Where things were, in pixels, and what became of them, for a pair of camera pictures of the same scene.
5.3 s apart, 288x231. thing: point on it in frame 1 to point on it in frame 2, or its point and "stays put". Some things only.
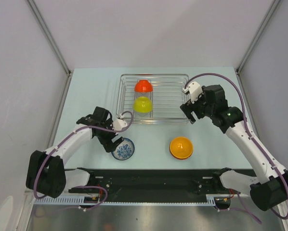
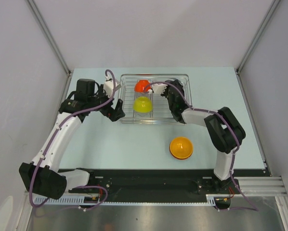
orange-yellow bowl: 181,147 stays put
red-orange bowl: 143,86 stays put
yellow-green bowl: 142,104 stays put
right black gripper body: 200,108 to 165,94
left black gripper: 108,144 to 113,114
